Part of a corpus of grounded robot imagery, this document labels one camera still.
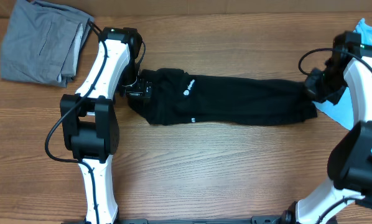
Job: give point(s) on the light blue t-shirt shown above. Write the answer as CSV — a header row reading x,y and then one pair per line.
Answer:
x,y
356,102

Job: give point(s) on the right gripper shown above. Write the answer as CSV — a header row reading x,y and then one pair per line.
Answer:
x,y
315,83

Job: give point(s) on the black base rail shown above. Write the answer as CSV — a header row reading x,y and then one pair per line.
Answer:
x,y
271,219

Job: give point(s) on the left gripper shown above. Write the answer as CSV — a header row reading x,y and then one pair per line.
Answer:
x,y
143,89

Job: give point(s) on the dark garment at right edge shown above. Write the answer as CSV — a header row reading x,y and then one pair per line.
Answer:
x,y
371,202

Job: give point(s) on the folded grey trousers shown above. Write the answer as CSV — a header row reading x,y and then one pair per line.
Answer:
x,y
43,42

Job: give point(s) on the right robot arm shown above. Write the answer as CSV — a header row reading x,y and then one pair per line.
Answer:
x,y
349,166

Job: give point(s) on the black t-shirt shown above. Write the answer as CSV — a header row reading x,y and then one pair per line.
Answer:
x,y
178,97

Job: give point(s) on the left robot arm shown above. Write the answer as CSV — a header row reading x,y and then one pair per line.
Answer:
x,y
88,118

